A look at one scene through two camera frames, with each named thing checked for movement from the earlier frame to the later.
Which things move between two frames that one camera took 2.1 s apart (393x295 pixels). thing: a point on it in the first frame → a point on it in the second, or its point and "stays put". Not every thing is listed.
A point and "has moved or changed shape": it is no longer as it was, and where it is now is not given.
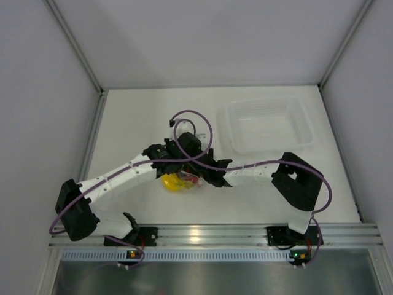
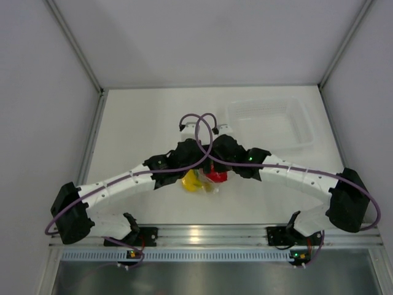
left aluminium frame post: [79, 46] stays put
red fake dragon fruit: [193, 179] has moved or changed shape
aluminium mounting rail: [370, 235] stays put
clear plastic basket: [260, 126] stays put
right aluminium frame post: [367, 5] stays put
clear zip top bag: [181, 180] has moved or changed shape
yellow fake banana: [173, 182] → [190, 182]
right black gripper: [210, 154] → [218, 168]
